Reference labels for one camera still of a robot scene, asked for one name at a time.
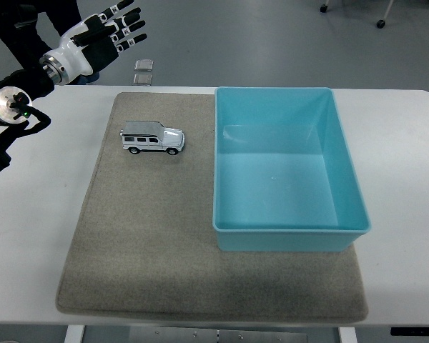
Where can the white toy car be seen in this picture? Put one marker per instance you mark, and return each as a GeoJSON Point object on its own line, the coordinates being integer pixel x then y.
{"type": "Point", "coordinates": [153, 139]}

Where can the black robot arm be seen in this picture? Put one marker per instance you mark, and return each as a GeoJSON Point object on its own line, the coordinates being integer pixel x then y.
{"type": "Point", "coordinates": [7, 103]}

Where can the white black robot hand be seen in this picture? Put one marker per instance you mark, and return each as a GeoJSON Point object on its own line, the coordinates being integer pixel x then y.
{"type": "Point", "coordinates": [75, 57]}

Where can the blue plastic box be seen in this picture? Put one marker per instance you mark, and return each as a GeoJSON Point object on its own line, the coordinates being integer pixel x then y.
{"type": "Point", "coordinates": [275, 193]}

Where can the silver floor plate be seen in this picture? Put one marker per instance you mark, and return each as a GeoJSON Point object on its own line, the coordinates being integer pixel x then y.
{"type": "Point", "coordinates": [144, 65]}
{"type": "Point", "coordinates": [143, 79]}

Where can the grey-brown felt mat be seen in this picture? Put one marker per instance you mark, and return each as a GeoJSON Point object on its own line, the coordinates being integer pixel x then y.
{"type": "Point", "coordinates": [146, 232]}

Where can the black table control panel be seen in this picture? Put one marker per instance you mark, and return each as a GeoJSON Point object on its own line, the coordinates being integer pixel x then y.
{"type": "Point", "coordinates": [416, 331]}

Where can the white table leg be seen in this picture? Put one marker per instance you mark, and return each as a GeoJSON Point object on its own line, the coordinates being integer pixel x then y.
{"type": "Point", "coordinates": [73, 335]}
{"type": "Point", "coordinates": [348, 336]}

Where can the grey metal plate with screws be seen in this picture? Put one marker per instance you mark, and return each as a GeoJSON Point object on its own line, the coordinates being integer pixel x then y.
{"type": "Point", "coordinates": [218, 336]}

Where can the white leg with black caster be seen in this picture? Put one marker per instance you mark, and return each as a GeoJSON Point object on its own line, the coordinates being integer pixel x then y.
{"type": "Point", "coordinates": [382, 22]}
{"type": "Point", "coordinates": [324, 7]}

